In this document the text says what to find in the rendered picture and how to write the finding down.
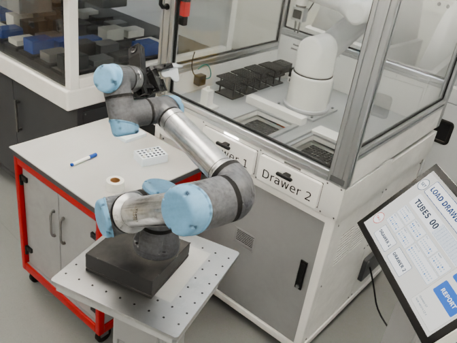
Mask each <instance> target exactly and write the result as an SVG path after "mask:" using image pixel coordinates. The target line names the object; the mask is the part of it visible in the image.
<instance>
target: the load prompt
mask: <svg viewBox="0 0 457 343"><path fill-rule="evenodd" d="M424 193H425V194H426V196H427V197H428V198H429V199H430V200H431V201H432V203H433V204H434V206H435V207H436V208H437V209H438V211H439V212H440V213H441V215H442V216H443V217H444V219H445V220H446V221H447V222H448V223H449V225H450V226H451V227H452V229H453V230H454V231H455V232H456V233H457V203H456V202H455V201H454V199H453V198H452V197H451V196H450V194H449V193H448V192H447V191H446V190H445V189H444V188H443V187H442V186H441V184H440V183H439V182H438V181H437V182H436V183H434V184H433V185H432V186H430V187H428V188H427V189H426V190H425V191H424Z"/></svg>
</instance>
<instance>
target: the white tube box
mask: <svg viewBox="0 0 457 343"><path fill-rule="evenodd" d="M151 148H153V149H154V152H151ZM151 148H144V149H141V150H134V157H133V158H134V159H135V160H136V161H137V162H138V163H139V164H140V165H141V166H142V167H145V166H149V165H156V164H159V163H166V162H168V154H167V153H166V152H165V151H164V150H163V149H162V148H161V147H160V146H156V147H151ZM147 149H150V152H147ZM143 154H145V155H146V157H145V158H143Z"/></svg>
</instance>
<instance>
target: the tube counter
mask: <svg viewBox="0 0 457 343"><path fill-rule="evenodd" d="M425 225H426V227H427V228H428V230H429V231H430V232H431V234H432V235H433V237H434V238H435V239H436V241H437V242H438V244H439V245H440V247H441V248H442V249H443V251H444V252H445V253H446V255H447V256H448V257H449V259H450V261H451V262H452V263H453V264H454V266H455V267H456V266H457V240H456V238H455V237H454V236H453V235H452V233H451V232H450V230H449V229H448V228H447V227H446V226H445V224H444V223H443V222H442V220H441V219H440V218H439V217H438V216H436V217H434V218H433V219H432V220H430V221H429V222H427V223H426V224H425Z"/></svg>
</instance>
